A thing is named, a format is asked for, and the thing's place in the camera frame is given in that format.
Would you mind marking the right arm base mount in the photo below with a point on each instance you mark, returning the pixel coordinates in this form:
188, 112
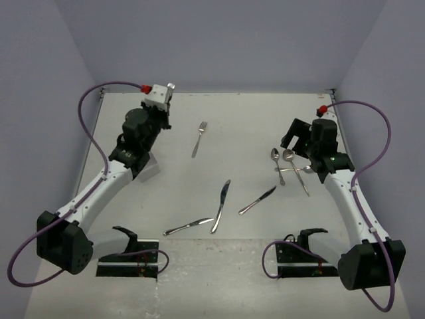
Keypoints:
295, 260

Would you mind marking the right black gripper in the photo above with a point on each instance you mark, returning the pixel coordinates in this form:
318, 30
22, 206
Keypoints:
300, 129

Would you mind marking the large steel spoon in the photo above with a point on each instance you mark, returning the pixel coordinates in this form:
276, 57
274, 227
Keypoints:
288, 156

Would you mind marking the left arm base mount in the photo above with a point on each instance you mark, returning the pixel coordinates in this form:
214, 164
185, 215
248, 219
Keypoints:
121, 253

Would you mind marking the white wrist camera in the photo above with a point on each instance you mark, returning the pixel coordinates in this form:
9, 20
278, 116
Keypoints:
156, 96
330, 116

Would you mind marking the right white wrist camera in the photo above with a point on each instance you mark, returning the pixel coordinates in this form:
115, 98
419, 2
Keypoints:
330, 116

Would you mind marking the clear plastic utensil container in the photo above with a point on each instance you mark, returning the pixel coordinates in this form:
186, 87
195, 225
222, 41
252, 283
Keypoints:
150, 170

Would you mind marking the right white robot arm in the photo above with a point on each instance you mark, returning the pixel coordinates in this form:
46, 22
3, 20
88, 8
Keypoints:
371, 259

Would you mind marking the steel knife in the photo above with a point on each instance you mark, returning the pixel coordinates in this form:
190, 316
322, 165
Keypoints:
191, 224
262, 197
223, 194

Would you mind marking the steel fork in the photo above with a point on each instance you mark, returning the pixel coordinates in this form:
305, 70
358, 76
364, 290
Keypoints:
170, 90
202, 128

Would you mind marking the small ornate steel spoon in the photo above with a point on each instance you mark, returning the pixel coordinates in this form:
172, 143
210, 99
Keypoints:
275, 156

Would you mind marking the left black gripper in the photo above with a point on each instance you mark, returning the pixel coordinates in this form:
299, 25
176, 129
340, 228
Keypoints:
165, 113

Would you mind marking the steel knife lower left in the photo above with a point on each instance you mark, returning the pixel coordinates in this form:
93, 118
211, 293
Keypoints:
191, 224

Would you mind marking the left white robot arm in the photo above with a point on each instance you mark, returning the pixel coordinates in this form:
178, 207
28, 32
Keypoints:
64, 239

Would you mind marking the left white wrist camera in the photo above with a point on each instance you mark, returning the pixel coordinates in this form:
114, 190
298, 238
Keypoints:
156, 96

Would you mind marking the steel knife right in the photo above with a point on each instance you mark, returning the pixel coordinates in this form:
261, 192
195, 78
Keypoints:
262, 197

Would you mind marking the right corner metal bracket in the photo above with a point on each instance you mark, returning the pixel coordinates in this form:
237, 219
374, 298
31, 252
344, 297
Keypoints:
331, 92

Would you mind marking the steel knife centre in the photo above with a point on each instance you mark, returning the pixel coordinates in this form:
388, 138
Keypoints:
223, 194

